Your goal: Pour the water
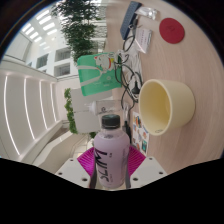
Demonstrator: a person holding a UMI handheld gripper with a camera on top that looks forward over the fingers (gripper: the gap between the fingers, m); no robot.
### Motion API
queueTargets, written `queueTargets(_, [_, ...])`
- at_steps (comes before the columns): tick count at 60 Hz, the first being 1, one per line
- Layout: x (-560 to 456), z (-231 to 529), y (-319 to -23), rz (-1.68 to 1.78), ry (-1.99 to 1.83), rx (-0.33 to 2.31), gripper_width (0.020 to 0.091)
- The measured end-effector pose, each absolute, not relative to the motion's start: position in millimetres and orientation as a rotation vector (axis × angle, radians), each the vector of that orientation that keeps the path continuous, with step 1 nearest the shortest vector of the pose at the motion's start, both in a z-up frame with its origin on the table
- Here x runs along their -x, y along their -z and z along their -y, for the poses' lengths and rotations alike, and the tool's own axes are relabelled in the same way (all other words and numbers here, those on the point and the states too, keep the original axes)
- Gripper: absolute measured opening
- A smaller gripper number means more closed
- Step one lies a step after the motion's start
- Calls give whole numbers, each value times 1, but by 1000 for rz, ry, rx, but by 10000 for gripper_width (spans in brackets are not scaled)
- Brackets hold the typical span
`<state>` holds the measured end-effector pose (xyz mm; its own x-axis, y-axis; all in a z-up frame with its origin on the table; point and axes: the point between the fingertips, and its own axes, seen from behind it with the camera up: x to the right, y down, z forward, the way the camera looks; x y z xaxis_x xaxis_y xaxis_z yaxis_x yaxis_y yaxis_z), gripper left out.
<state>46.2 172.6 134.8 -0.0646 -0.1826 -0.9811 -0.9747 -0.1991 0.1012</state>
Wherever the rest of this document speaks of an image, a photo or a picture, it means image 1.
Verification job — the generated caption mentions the white cabinet topped with plants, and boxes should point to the white cabinet topped with plants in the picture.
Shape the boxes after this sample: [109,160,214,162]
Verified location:
[63,87,101,139]

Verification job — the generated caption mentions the clear plastic packet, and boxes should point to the clear plastic packet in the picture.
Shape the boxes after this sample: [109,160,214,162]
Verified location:
[134,6,159,21]

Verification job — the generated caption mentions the black cable with plug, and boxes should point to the black cable with plug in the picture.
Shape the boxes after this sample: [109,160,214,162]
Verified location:
[113,31,145,111]

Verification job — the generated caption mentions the colourful sticker sheet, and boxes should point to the colourful sticker sheet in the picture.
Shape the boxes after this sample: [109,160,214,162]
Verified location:
[131,111,151,157]

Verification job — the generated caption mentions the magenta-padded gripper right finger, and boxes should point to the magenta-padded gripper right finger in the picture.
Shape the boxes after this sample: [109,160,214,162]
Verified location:
[125,145,168,190]

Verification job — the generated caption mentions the clear plastic cup with lid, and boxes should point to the clear plastic cup with lid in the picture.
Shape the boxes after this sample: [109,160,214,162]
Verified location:
[84,98,124,117]

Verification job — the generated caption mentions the ceiling strip lights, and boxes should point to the ceiling strip lights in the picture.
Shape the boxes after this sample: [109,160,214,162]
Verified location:
[2,73,59,157]

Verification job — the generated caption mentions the lilac drink bottle black cap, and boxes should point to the lilac drink bottle black cap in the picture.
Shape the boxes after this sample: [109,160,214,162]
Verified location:
[93,113,131,190]

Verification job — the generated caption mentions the pale yellow mug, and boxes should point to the pale yellow mug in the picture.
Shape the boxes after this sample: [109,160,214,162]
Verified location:
[138,78,196,137]

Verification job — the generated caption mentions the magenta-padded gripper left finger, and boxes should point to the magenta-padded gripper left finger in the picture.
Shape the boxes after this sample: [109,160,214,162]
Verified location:
[54,147,99,190]

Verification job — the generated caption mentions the flat round red coaster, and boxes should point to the flat round red coaster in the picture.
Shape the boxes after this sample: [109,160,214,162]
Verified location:
[158,17,186,45]

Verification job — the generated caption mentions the green tote bag cat print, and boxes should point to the green tote bag cat print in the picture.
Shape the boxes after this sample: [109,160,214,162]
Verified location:
[76,51,124,98]

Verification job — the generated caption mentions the row of green hedge plants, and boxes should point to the row of green hedge plants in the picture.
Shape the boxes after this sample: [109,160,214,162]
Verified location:
[51,0,108,64]

